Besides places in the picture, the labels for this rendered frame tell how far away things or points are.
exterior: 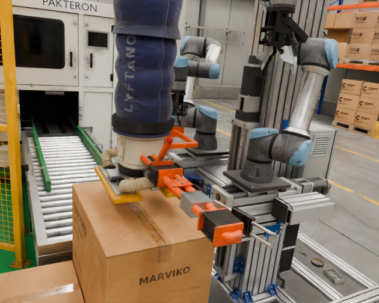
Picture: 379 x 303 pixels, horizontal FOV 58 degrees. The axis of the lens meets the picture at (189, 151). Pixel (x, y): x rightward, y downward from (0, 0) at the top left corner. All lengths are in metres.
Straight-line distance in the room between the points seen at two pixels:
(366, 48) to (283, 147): 8.02
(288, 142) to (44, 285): 1.20
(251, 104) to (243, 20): 11.11
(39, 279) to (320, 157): 1.51
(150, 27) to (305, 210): 1.00
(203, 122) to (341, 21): 8.40
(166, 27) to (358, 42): 8.54
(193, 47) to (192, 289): 1.30
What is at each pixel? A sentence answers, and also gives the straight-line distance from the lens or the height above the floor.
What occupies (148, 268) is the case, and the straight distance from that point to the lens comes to 1.20.
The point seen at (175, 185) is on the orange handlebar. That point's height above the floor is 1.20.
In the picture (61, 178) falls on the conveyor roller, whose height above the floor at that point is 0.54.
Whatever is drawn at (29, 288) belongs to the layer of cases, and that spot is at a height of 0.54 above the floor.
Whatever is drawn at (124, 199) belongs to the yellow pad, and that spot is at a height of 1.07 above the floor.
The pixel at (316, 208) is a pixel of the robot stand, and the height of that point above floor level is 0.94.
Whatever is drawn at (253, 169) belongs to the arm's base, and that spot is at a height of 1.09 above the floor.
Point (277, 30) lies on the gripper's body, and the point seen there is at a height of 1.65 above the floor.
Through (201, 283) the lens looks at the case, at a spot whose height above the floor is 0.74.
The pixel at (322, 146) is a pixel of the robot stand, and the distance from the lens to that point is 1.95.
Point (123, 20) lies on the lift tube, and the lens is 1.19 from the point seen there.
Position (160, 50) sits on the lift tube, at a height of 1.56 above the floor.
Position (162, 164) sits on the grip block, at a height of 1.20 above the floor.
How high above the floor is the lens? 1.57
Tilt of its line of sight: 17 degrees down
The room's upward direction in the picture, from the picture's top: 5 degrees clockwise
